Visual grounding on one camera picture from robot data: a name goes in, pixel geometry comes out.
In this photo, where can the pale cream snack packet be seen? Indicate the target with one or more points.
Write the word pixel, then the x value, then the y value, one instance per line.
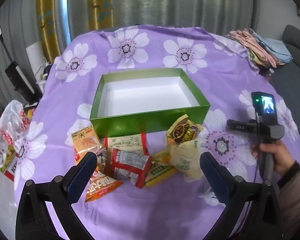
pixel 185 160

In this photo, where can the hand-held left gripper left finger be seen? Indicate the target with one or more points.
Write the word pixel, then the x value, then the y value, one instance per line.
pixel 78 180

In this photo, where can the silver patterned snack packet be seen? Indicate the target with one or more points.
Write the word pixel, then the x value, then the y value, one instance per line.
pixel 103 162

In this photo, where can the orange white snack packet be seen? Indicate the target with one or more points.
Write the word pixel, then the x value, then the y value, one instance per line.
pixel 102 185

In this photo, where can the person's right hand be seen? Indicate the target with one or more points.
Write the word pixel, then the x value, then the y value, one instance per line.
pixel 282 155

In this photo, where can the red white cardboard box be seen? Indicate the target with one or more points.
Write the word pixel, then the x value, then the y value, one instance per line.
pixel 10 170

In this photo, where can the white red plastic bag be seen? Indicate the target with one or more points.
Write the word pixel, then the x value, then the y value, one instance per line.
pixel 11 120

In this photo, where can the white panel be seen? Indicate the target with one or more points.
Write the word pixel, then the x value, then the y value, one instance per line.
pixel 33 55

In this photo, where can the purple floral sheet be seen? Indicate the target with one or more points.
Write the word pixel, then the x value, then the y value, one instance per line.
pixel 150 50

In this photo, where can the dark clutter pile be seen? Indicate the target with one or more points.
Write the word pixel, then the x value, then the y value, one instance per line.
pixel 46 72

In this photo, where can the yellow black snack packet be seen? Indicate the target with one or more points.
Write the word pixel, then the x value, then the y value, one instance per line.
pixel 182 131

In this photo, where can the grey sofa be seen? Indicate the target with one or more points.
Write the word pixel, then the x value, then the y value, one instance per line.
pixel 295 80

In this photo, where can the green cardboard box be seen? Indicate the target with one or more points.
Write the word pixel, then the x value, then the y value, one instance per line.
pixel 150 123

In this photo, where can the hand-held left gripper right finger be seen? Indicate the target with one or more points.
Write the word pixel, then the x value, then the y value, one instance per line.
pixel 213 180

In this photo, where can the red grey-label snack packet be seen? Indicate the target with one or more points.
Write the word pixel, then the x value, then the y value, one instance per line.
pixel 130 165

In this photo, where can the pile of folded clothes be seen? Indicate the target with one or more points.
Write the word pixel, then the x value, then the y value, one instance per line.
pixel 260 45

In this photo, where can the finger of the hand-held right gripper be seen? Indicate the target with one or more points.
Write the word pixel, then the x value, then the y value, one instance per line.
pixel 240 126

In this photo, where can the yellow deer-print curtain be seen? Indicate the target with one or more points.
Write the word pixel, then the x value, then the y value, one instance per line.
pixel 50 17
pixel 100 5

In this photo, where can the yellow green snack packet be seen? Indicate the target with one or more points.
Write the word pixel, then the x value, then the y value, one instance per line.
pixel 160 172

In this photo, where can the person's right forearm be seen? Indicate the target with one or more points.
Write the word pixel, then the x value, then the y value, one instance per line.
pixel 295 200

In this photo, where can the orange rice cracker packet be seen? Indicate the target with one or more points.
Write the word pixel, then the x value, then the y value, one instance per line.
pixel 86 142

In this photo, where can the grey curtain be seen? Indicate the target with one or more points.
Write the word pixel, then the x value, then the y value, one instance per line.
pixel 190 2
pixel 17 30

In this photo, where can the cream red-edged snack packet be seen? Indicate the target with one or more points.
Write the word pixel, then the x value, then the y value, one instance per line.
pixel 127 142

